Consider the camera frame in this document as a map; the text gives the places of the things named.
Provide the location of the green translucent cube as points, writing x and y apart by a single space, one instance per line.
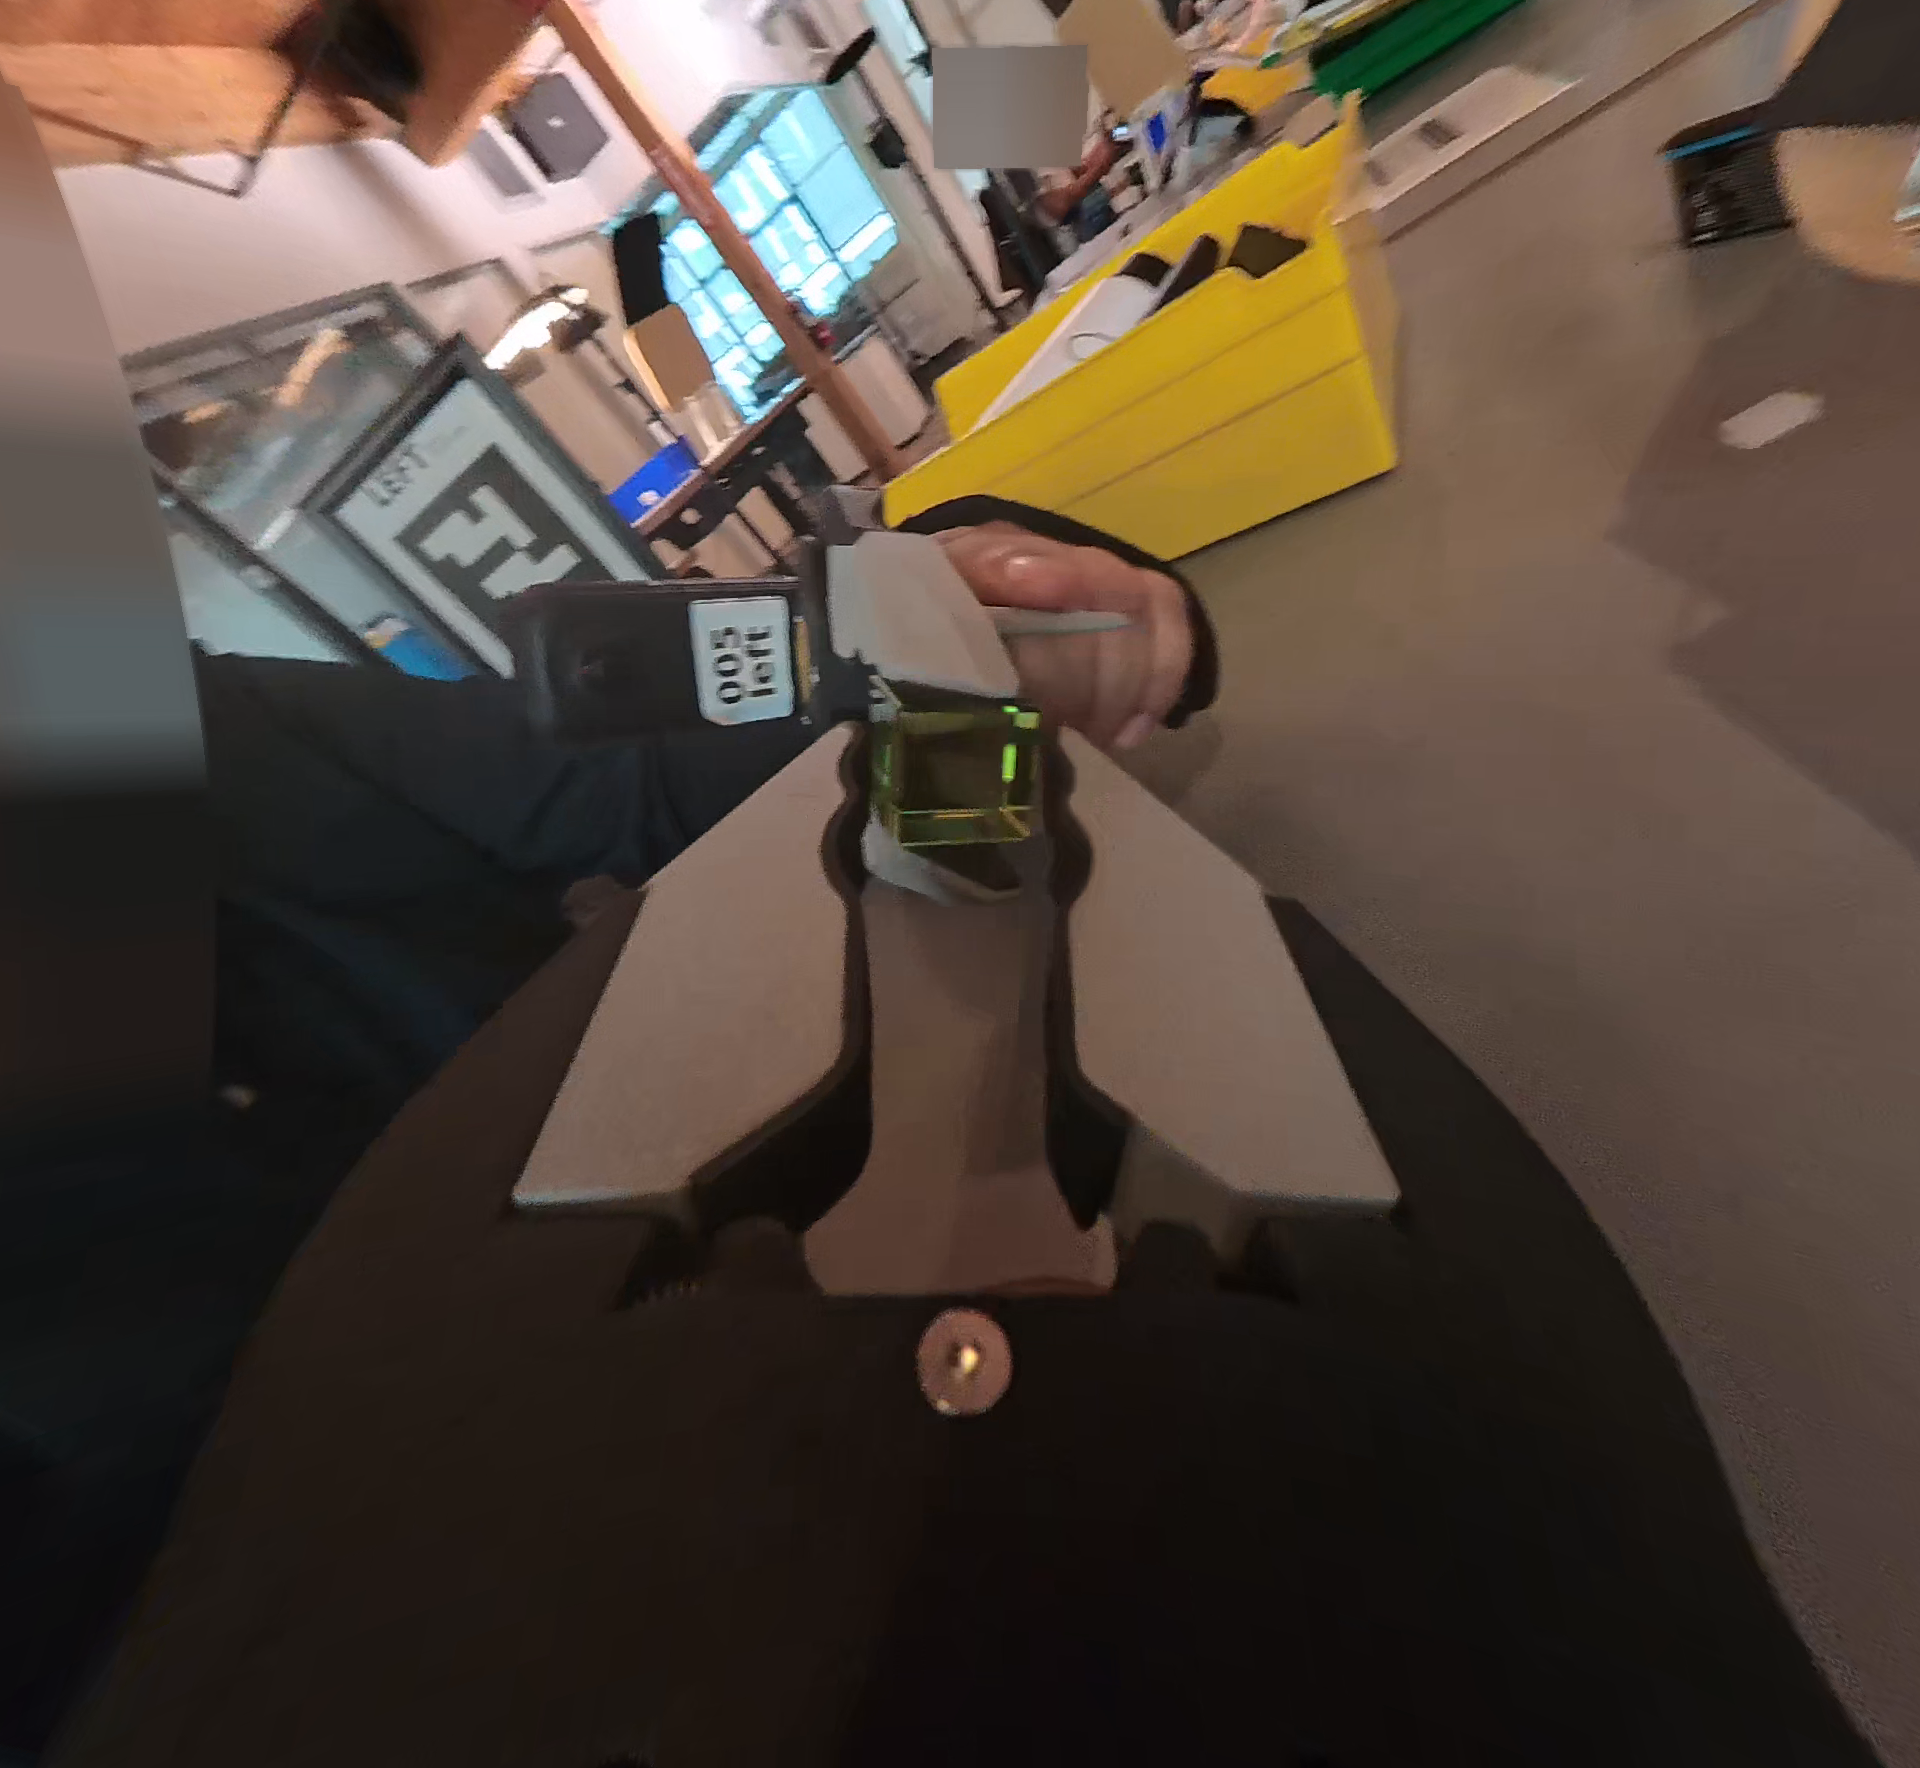
957 775

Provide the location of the blue storage box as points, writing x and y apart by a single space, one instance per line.
653 478

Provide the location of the small black box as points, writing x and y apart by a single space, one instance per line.
1726 185

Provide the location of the small white scrap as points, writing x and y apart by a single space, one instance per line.
1769 422

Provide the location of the white box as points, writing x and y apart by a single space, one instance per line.
1065 342

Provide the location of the yellow plastic bin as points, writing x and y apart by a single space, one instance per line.
1200 403

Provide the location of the white cabinet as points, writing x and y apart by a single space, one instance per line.
886 388

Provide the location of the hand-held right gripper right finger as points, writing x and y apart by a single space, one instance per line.
1216 1033

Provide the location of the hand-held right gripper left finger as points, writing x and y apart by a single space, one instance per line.
706 1033

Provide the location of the person's left hand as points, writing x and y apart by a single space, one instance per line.
1096 628

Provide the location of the glass display case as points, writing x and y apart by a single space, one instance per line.
270 403

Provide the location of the white paper sheet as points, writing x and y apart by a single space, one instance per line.
1471 133

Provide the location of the wooden post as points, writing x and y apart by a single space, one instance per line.
719 222

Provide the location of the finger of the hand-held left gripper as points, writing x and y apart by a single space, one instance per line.
932 613
914 870

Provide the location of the black wall speaker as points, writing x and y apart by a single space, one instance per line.
552 127

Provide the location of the person's left forearm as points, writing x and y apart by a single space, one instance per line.
450 778

